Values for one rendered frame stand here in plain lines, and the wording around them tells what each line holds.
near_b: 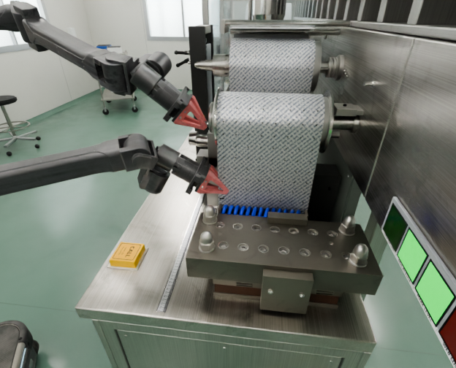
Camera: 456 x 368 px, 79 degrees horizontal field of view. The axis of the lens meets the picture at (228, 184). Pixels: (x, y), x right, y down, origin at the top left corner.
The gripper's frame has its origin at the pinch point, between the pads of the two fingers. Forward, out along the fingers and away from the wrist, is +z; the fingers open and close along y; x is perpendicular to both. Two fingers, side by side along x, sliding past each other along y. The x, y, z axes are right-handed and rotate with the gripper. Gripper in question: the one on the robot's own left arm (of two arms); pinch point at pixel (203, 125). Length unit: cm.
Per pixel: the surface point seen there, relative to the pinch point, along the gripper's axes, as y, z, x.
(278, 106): 5.3, 8.6, 17.4
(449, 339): 50, 26, 22
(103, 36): -560, -177, -248
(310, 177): 9.4, 25.9, 11.2
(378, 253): 1, 73, 4
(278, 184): 9.3, 22.0, 4.3
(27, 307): -11, -4, -169
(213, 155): 0.8, 7.3, -5.1
